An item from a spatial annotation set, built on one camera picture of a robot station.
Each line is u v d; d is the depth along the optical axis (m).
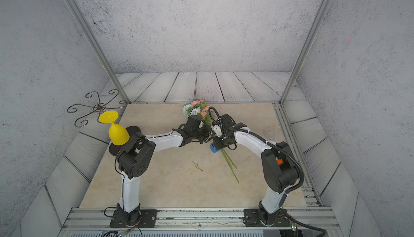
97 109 0.76
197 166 0.90
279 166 0.47
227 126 0.72
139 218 0.70
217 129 0.84
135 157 0.53
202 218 0.75
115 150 0.94
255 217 0.73
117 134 0.74
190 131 0.78
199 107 0.97
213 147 0.93
